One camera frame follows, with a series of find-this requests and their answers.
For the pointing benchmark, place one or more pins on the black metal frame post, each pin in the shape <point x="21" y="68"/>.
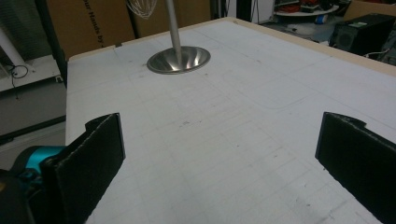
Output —
<point x="51" y="37"/>

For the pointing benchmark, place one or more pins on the black computer tower green label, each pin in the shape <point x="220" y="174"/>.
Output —
<point x="361" y="35"/>

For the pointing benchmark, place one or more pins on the white pipe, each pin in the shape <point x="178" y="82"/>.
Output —
<point x="12" y="51"/>

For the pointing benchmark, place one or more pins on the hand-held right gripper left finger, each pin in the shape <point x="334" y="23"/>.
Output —
<point x="93" y="168"/>

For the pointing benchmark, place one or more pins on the printed cardboard box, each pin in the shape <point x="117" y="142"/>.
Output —
<point x="90" y="25"/>

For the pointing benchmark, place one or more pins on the white round table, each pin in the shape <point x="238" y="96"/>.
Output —
<point x="305" y="11"/>

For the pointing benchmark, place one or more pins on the steel utensil stand with hooks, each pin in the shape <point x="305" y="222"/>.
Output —
<point x="174" y="62"/>

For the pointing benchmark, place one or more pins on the white grid mat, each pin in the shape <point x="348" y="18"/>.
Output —
<point x="218" y="124"/>

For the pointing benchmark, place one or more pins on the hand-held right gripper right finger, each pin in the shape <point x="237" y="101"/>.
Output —
<point x="364" y="161"/>

